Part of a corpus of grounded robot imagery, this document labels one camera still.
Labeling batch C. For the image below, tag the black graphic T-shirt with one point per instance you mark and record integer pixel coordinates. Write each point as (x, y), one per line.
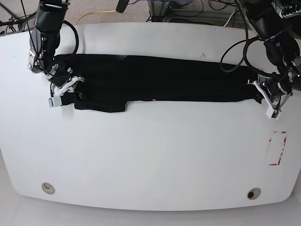
(111, 81)

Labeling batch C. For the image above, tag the aluminium frame stand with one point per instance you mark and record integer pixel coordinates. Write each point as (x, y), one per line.
(159, 10)

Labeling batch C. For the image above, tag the red tape rectangle marking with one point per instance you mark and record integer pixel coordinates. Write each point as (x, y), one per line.
(276, 147)

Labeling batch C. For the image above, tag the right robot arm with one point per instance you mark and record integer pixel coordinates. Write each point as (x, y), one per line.
(45, 39)

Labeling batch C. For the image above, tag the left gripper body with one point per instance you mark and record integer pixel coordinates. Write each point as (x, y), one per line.
(276, 90)

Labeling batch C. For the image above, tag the right table cable grommet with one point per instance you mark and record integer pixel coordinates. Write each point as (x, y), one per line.
(254, 193)

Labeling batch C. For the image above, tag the left table cable grommet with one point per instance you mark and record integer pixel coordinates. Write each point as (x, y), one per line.
(48, 188)

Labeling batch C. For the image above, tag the table cable grommet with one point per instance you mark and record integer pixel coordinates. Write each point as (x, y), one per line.
(254, 193)
(48, 188)

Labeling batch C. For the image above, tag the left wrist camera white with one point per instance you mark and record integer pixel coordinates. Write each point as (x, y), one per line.
(273, 111)

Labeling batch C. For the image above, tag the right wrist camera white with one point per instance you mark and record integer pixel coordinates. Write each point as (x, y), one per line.
(55, 99)

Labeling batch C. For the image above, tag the white power strip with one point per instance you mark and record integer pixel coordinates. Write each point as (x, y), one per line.
(289, 12)

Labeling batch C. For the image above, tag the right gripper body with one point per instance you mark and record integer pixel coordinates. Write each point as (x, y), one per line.
(60, 75)

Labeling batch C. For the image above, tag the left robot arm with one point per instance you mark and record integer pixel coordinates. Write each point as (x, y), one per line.
(281, 48)

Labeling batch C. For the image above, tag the black tripod leg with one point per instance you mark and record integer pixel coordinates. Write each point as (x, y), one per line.
(15, 11)

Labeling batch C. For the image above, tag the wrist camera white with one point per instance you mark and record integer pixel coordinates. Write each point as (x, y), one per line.
(55, 99)
(273, 111)

